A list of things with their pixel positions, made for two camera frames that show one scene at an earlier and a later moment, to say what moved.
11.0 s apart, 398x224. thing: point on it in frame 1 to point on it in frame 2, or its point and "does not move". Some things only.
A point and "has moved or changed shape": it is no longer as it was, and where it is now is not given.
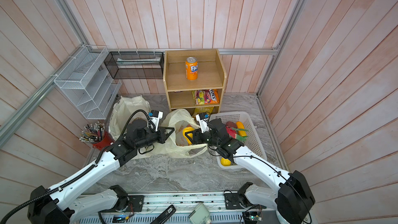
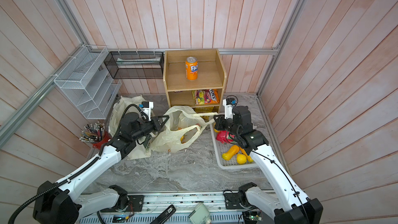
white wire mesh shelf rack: x=86 y=84 does not move
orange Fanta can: x=192 y=68 does not move
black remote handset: x=161 y=219 does not move
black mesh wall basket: x=135 y=65 does not move
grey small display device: x=200 y=215 does not move
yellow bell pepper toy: x=188 y=129 to x=182 y=138
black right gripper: x=197 y=132 to x=219 y=122
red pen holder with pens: x=96 y=134 does not move
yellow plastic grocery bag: x=175 y=145 has moved or changed shape
